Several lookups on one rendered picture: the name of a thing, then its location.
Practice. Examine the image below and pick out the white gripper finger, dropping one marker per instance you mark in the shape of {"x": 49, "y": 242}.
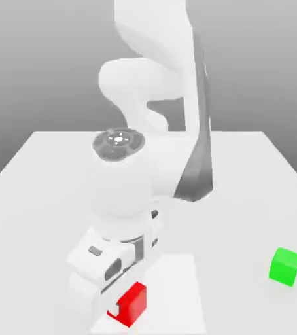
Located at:
{"x": 113, "y": 308}

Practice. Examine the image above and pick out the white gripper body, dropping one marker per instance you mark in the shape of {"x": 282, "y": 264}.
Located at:
{"x": 91, "y": 301}

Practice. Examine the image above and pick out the small red cube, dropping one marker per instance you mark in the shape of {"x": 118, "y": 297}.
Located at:
{"x": 134, "y": 303}

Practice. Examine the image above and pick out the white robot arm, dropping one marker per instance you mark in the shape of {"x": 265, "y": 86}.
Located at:
{"x": 127, "y": 188}

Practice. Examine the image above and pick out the small green cube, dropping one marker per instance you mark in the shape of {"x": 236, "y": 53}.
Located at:
{"x": 286, "y": 267}

